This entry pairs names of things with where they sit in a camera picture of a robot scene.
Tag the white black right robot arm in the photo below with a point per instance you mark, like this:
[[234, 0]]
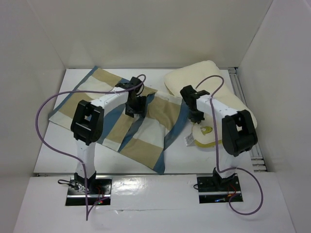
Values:
[[234, 132]]

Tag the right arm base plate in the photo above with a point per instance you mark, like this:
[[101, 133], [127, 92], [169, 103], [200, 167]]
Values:
[[212, 189]]

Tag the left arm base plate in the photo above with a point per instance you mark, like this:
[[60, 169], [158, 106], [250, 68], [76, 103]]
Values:
[[100, 193]]

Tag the white pillow care label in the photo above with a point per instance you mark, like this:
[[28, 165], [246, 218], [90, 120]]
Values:
[[189, 139]]

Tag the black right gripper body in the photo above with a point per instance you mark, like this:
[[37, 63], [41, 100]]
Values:
[[196, 114]]

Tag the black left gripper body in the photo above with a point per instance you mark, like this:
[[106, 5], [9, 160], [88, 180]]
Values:
[[134, 106]]

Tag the blue beige striped pillowcase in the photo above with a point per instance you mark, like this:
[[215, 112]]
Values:
[[142, 139]]

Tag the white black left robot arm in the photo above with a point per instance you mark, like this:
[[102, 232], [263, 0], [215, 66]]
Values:
[[88, 124]]

